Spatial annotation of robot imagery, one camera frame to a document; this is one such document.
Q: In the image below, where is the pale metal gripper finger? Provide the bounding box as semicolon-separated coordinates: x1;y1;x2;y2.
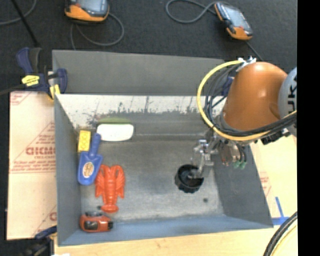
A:
190;148;204;177
200;152;215;180

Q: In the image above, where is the black round ribbed cap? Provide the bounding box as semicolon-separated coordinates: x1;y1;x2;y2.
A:
174;163;205;194

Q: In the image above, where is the grey metal bin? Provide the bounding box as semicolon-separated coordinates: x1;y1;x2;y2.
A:
51;49;275;247

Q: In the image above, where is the white and green sponge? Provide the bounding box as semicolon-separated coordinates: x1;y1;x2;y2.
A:
95;117;135;142

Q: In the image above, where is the red toy lobster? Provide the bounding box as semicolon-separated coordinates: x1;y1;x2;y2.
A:
94;164;126;214

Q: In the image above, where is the blue toy shovel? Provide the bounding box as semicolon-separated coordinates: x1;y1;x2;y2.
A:
76;132;104;187

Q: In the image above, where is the yellow toy brick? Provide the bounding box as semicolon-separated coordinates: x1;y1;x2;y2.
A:
77;129;92;153

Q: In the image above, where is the red tape measure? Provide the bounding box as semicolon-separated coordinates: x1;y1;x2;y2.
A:
79;211;114;234

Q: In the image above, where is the brown cardboard board, red print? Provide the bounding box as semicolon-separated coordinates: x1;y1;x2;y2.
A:
5;90;59;241

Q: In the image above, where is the black cylinder on white bracket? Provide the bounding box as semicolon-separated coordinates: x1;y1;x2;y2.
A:
260;127;291;146

